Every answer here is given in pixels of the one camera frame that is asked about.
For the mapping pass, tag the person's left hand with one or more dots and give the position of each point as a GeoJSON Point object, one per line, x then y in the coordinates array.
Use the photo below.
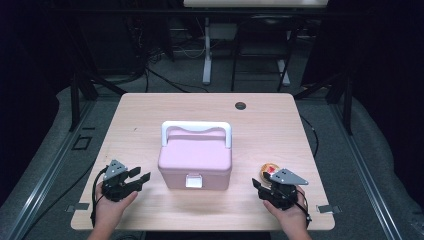
{"type": "Point", "coordinates": [111, 213]}

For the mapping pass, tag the black metal stand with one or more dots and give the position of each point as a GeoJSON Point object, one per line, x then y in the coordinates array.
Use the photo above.
{"type": "Point", "coordinates": [75, 100]}
{"type": "Point", "coordinates": [347, 106]}

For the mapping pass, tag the aluminium floor rail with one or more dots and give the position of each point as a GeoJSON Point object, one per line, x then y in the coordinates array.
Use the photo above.
{"type": "Point", "coordinates": [366, 173]}
{"type": "Point", "coordinates": [50, 173]}

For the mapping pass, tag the white desk with white legs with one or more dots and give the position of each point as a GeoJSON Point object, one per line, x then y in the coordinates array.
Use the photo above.
{"type": "Point", "coordinates": [207, 50]}

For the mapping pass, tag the round golden candy tin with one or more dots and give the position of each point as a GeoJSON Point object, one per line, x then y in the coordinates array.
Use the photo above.
{"type": "Point", "coordinates": [268, 166]}

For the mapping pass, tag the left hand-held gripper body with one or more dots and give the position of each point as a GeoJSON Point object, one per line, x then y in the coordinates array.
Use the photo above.
{"type": "Point", "coordinates": [115, 186]}

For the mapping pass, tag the black chair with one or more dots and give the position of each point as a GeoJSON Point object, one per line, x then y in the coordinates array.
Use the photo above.
{"type": "Point", "coordinates": [263, 40]}

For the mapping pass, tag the person's right hand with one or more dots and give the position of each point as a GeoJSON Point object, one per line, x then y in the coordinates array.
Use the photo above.
{"type": "Point", "coordinates": [293, 216]}

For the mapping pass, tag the grey metal bracket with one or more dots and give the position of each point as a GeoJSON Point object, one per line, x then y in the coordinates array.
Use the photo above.
{"type": "Point", "coordinates": [328, 209]}
{"type": "Point", "coordinates": [77, 207]}

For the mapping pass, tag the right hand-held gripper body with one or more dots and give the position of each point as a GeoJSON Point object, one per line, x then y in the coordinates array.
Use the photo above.
{"type": "Point", "coordinates": [283, 193]}

